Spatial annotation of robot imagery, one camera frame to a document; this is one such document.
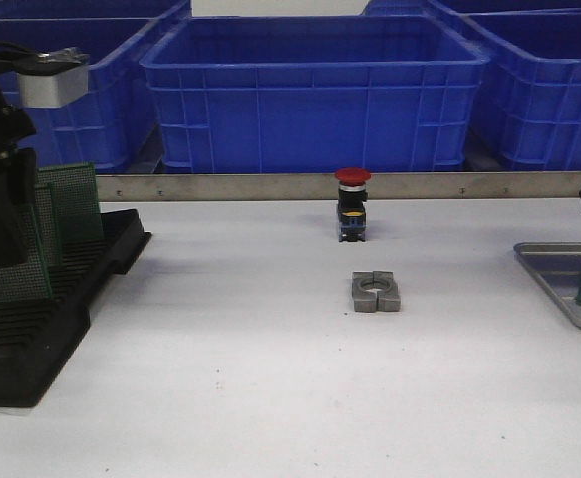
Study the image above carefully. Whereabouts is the silver metal tray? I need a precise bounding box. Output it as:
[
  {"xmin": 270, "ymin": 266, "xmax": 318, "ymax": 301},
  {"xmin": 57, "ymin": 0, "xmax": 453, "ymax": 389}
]
[{"xmin": 514, "ymin": 242, "xmax": 581, "ymax": 329}]

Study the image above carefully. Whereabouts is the black slotted board rack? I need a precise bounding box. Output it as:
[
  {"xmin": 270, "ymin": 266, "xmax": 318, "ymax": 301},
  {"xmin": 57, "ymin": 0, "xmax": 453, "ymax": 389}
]
[{"xmin": 0, "ymin": 209, "xmax": 151, "ymax": 408}]

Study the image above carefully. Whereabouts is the right blue plastic crate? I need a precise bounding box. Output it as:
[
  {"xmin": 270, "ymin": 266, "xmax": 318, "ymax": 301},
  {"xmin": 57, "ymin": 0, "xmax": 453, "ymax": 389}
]
[{"xmin": 463, "ymin": 12, "xmax": 581, "ymax": 171}]

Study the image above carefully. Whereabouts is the blue plastic crate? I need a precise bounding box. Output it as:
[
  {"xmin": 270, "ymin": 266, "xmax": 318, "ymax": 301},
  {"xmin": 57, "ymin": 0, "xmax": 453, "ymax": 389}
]
[
  {"xmin": 141, "ymin": 16, "xmax": 488, "ymax": 174},
  {"xmin": 0, "ymin": 18, "xmax": 171, "ymax": 174},
  {"xmin": 463, "ymin": 12, "xmax": 581, "ymax": 171}
]

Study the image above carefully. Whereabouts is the left blue plastic crate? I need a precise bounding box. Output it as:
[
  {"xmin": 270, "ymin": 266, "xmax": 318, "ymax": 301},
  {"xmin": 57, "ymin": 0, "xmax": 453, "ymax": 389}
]
[{"xmin": 0, "ymin": 18, "xmax": 171, "ymax": 174}]

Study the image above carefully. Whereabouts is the far left blue crate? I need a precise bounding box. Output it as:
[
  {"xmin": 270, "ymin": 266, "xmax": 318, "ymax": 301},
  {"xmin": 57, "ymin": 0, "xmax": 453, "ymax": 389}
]
[{"xmin": 0, "ymin": 0, "xmax": 192, "ymax": 20}]

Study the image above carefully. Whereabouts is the far right blue crate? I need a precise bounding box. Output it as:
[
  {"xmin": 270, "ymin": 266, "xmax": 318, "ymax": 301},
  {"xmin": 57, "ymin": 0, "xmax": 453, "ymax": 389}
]
[{"xmin": 362, "ymin": 0, "xmax": 581, "ymax": 16}]

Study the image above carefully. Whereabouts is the centre blue plastic crate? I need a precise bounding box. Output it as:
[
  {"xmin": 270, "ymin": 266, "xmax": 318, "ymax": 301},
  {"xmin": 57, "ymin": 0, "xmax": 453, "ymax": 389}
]
[{"xmin": 141, "ymin": 16, "xmax": 488, "ymax": 174}]

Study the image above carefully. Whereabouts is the grey split clamp block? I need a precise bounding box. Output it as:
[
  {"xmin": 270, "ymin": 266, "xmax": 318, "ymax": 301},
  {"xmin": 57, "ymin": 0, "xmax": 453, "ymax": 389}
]
[{"xmin": 351, "ymin": 271, "xmax": 401, "ymax": 313}]

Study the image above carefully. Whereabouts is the red emergency stop button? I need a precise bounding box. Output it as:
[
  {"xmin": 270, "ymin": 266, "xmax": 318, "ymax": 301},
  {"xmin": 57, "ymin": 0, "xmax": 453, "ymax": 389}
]
[{"xmin": 335, "ymin": 167, "xmax": 372, "ymax": 242}]

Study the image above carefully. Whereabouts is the metal table edge rail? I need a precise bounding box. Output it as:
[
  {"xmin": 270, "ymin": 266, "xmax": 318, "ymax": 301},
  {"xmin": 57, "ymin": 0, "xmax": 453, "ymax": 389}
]
[{"xmin": 97, "ymin": 171, "xmax": 581, "ymax": 202}]

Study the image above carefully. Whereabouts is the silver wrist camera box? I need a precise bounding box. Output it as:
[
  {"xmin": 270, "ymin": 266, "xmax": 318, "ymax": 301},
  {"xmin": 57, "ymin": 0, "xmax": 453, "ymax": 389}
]
[{"xmin": 14, "ymin": 47, "xmax": 90, "ymax": 109}]

